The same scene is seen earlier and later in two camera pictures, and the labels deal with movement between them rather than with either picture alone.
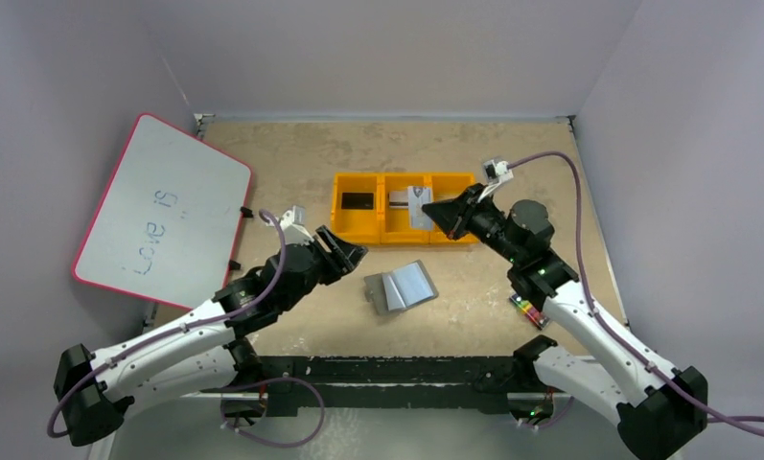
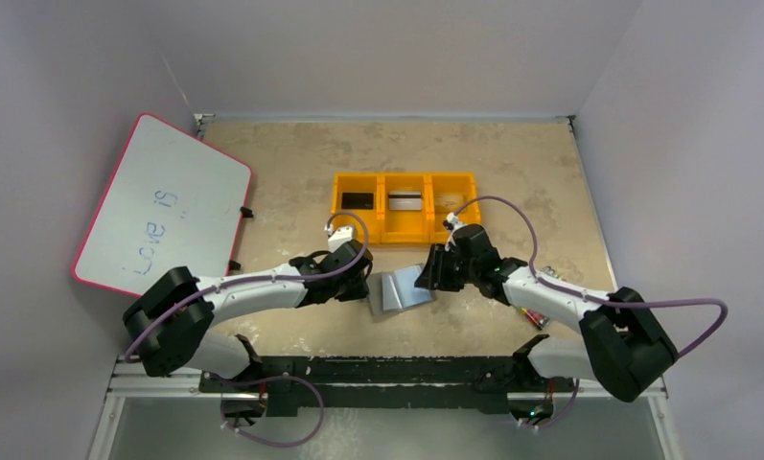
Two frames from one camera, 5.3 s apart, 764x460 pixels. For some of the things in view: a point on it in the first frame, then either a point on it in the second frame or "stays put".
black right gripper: (471, 212) → (435, 271)
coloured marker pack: (530, 312) stays put
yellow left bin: (357, 226) stays put
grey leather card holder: (399, 289) stays put
